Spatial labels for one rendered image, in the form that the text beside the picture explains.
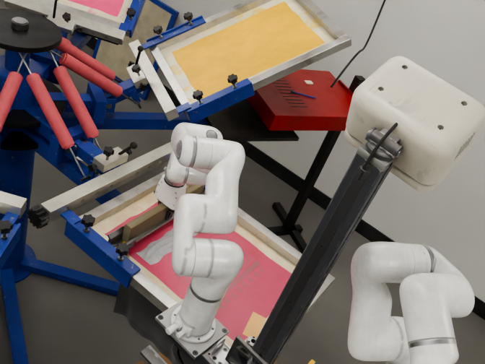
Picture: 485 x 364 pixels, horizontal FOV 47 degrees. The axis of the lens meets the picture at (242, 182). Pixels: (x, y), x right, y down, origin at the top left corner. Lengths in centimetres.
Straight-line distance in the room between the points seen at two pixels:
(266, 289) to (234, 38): 127
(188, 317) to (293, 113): 148
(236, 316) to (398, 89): 109
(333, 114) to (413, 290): 189
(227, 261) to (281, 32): 156
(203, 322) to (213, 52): 151
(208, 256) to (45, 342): 164
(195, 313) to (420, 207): 257
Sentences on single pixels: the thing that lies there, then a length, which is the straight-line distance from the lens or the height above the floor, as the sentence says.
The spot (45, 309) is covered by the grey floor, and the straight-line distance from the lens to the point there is 297.
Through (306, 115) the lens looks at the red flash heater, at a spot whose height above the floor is 110.
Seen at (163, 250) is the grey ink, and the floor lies 96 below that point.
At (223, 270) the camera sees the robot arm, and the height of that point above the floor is 142.
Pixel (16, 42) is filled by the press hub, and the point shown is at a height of 132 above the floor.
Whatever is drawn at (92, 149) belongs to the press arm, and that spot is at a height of 104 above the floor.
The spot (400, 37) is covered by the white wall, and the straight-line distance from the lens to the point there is 356.
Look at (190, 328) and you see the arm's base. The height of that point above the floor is 118.
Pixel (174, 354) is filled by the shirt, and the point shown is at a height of 72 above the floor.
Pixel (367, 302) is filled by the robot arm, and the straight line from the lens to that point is 122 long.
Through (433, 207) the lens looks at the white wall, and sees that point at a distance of 381.
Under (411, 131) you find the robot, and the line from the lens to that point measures 99.
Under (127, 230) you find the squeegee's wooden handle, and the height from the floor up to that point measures 104.
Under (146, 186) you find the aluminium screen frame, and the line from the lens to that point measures 217.
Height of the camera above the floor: 237
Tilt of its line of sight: 36 degrees down
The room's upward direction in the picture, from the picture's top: 22 degrees clockwise
